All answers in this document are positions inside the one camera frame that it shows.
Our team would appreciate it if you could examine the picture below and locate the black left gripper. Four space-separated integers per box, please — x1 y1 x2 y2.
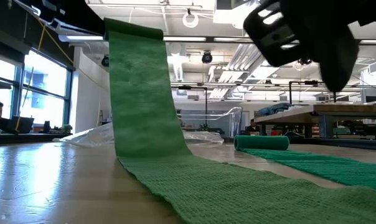
15 0 106 35

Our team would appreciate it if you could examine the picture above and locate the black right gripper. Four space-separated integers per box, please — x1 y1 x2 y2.
243 0 360 93

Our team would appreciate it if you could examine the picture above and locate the green elastic bandage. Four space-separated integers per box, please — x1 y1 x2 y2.
103 17 376 224

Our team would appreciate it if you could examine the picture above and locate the teal elastic bandage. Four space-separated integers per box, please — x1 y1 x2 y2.
233 134 376 194

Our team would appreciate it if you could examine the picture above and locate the black tubular stand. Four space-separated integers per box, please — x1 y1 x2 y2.
289 80 320 105

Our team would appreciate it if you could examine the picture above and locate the wooden workbench with metal legs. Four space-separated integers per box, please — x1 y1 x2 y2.
254 103 376 139

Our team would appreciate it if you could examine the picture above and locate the blue framed window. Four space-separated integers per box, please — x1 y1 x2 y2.
0 49 73 126

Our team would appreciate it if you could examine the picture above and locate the blue cloth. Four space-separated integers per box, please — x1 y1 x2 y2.
258 103 291 117

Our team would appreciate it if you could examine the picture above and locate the long ceiling light strip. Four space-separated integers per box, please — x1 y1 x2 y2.
59 34 376 45

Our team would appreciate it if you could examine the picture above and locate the clear acrylic tray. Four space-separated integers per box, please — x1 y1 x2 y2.
178 106 243 139

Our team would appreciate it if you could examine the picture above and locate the white ceiling air unit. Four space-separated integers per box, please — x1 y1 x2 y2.
212 0 260 26

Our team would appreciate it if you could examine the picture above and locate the black laptop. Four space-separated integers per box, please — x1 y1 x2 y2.
7 115 35 134

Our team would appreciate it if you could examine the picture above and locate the dark office desk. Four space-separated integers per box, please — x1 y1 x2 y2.
0 132 73 146

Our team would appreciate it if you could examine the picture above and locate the white coiled cable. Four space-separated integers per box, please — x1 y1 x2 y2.
182 8 200 29

